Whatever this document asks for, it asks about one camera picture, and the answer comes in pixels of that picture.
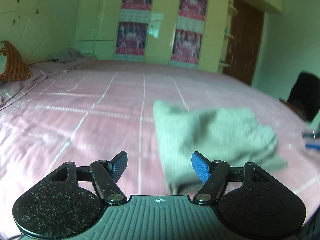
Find pink checked bed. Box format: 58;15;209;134
0;59;320;232

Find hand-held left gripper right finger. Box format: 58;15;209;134
191;151;273;205

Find crumpled grey clothes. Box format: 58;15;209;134
51;47;97;64

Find cream headboard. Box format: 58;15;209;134
0;0;73;67

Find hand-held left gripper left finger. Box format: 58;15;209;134
46;151;128;205

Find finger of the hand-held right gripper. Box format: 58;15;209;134
304;130;320;152

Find brown wooden door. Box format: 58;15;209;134
222;0;265;86

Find orange patterned pillow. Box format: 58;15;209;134
0;41;34;82

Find grey-green pants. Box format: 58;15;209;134
152;100;288;196

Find cream wardrobe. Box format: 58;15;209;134
74;0;235;75

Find cream corner shelf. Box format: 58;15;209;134
217;0;238;74

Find dark chair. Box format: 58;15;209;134
279;72;320;123

